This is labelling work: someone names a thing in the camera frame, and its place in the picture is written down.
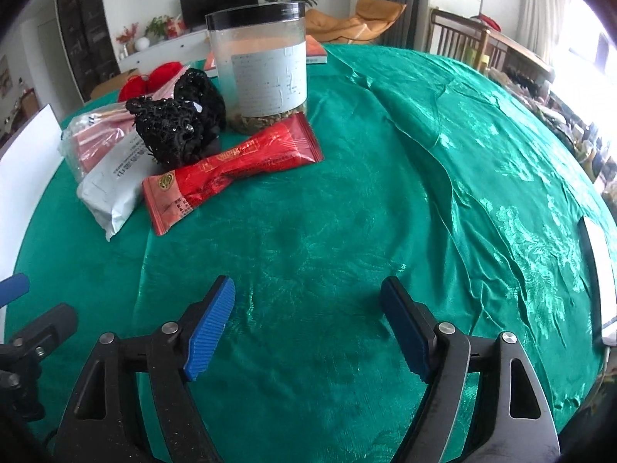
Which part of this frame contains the pink mask bag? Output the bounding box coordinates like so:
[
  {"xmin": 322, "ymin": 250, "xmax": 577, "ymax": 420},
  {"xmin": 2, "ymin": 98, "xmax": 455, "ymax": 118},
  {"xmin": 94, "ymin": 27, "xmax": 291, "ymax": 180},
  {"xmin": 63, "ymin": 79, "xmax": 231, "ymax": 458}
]
[{"xmin": 60, "ymin": 73, "xmax": 183, "ymax": 183}]

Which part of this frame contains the white storage box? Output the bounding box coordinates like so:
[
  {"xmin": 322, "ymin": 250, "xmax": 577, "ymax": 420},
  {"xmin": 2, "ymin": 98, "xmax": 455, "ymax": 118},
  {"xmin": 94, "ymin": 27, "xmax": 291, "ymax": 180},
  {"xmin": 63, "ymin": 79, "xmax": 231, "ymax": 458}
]
[{"xmin": 0, "ymin": 102, "xmax": 64, "ymax": 343}]

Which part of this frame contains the white mask package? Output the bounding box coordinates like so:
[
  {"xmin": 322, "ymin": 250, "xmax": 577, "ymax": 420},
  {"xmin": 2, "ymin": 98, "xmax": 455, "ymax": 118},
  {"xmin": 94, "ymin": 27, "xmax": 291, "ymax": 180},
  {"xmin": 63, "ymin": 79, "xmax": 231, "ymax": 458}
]
[{"xmin": 76, "ymin": 131, "xmax": 161, "ymax": 240}]

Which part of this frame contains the red snack packet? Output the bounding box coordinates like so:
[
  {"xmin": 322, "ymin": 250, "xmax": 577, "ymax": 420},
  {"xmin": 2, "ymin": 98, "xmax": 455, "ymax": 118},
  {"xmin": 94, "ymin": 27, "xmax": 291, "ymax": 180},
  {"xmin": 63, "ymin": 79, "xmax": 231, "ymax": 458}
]
[{"xmin": 142, "ymin": 113, "xmax": 323, "ymax": 236}]

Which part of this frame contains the black beaded pouch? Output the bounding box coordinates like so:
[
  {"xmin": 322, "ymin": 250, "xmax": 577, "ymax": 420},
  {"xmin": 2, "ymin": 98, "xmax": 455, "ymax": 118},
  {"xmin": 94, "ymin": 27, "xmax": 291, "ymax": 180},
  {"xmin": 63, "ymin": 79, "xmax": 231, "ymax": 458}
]
[{"xmin": 125, "ymin": 68, "xmax": 227, "ymax": 171}]

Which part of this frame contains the cardboard box on floor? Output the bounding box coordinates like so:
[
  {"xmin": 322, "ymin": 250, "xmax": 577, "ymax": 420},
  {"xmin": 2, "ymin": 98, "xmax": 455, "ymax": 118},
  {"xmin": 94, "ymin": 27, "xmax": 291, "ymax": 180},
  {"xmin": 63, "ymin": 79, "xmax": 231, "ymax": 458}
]
[{"xmin": 90, "ymin": 68, "xmax": 140, "ymax": 100}]

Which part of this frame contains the red yarn ball left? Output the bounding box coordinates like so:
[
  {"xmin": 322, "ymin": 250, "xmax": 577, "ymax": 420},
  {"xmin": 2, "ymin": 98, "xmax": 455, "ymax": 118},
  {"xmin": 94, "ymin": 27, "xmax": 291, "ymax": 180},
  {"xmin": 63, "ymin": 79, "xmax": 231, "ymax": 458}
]
[{"xmin": 117, "ymin": 75, "xmax": 148, "ymax": 103}]

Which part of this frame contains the red yarn ball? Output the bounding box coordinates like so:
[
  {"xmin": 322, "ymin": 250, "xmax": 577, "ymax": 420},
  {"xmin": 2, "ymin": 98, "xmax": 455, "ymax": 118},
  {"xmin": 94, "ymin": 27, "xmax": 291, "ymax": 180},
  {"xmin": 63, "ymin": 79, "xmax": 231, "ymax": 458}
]
[
  {"xmin": 117, "ymin": 75, "xmax": 148, "ymax": 103},
  {"xmin": 147, "ymin": 61, "xmax": 186, "ymax": 93}
]

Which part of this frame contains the red yarn ball right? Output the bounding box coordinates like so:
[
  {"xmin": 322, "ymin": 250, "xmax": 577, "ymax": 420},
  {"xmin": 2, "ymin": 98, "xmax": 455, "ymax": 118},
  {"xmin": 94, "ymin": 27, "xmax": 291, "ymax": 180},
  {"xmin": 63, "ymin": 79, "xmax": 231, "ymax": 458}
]
[{"xmin": 147, "ymin": 61, "xmax": 186, "ymax": 93}]

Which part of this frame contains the green tablecloth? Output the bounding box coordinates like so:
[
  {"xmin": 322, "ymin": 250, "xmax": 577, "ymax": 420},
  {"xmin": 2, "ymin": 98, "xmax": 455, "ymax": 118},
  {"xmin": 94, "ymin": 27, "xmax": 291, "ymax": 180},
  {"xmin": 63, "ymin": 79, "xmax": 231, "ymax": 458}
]
[{"xmin": 7, "ymin": 46, "xmax": 616, "ymax": 462}]

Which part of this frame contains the red flower vase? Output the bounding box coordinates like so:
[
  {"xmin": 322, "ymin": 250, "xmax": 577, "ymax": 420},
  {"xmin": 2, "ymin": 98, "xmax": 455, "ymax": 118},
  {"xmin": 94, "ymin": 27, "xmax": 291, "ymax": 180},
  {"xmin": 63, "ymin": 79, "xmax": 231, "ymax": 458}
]
[{"xmin": 115, "ymin": 22, "xmax": 138, "ymax": 59}]

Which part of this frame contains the dark bookshelf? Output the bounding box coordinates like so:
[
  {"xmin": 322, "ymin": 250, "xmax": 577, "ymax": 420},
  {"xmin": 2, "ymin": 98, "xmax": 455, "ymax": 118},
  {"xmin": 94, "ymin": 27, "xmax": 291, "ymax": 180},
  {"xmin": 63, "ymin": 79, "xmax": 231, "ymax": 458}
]
[{"xmin": 56, "ymin": 0, "xmax": 119, "ymax": 101}]

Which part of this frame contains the white tv cabinet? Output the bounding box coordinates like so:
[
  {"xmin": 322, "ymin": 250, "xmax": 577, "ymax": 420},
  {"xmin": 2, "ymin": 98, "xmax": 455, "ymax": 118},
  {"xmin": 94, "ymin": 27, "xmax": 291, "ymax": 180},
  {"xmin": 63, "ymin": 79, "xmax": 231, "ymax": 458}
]
[{"xmin": 118, "ymin": 29, "xmax": 210, "ymax": 74}]

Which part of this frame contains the clear plastic jar black lid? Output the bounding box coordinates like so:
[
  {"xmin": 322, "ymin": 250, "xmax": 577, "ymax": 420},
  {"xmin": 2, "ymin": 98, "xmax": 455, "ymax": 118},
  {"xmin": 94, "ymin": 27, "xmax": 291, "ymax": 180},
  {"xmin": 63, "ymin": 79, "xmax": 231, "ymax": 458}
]
[{"xmin": 206, "ymin": 1, "xmax": 307, "ymax": 135}]

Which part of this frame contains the orange book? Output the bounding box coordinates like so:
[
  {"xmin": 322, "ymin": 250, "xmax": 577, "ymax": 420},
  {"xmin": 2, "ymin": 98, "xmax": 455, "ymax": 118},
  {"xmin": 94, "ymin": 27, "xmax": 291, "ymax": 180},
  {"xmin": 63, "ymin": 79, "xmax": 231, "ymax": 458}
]
[{"xmin": 203, "ymin": 35, "xmax": 327, "ymax": 78}]

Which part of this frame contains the wooden bench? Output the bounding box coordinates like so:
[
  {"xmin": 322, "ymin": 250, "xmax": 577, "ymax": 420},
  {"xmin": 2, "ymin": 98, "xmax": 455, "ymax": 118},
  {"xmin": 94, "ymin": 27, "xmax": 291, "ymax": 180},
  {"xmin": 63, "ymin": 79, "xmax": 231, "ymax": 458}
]
[{"xmin": 426, "ymin": 8, "xmax": 554, "ymax": 86}]

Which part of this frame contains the orange lounge chair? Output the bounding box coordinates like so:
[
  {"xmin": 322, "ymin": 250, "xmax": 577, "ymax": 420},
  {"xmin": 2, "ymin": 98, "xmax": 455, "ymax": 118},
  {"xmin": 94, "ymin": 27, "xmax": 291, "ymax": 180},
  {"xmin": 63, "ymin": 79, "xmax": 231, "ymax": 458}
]
[{"xmin": 305, "ymin": 0, "xmax": 407, "ymax": 45}]

